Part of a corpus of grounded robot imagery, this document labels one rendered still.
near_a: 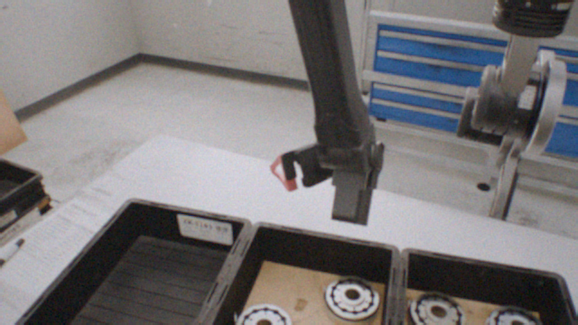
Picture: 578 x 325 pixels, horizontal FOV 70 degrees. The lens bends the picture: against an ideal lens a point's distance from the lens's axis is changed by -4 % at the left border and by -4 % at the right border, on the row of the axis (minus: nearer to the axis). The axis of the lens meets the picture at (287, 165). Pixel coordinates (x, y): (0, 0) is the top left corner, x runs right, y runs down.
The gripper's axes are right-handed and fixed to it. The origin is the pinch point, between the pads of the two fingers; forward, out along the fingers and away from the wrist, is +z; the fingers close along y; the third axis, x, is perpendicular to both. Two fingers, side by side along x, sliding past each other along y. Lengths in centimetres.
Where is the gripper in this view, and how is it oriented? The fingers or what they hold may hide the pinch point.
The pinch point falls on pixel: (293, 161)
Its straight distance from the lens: 79.8
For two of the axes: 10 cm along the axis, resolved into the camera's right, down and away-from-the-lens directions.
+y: 7.8, -3.1, 5.5
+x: -2.5, -9.5, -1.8
